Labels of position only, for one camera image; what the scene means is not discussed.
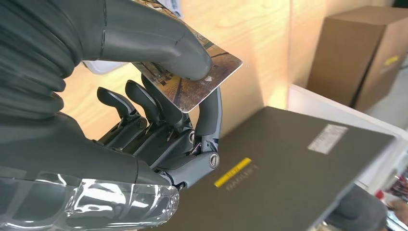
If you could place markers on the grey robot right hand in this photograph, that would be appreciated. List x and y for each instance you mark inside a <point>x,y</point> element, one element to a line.
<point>63,150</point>

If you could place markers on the grey laptop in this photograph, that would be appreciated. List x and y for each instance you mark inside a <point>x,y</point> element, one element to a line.
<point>287,178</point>

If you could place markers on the cardboard box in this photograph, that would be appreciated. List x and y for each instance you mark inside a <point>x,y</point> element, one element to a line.
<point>350,54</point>

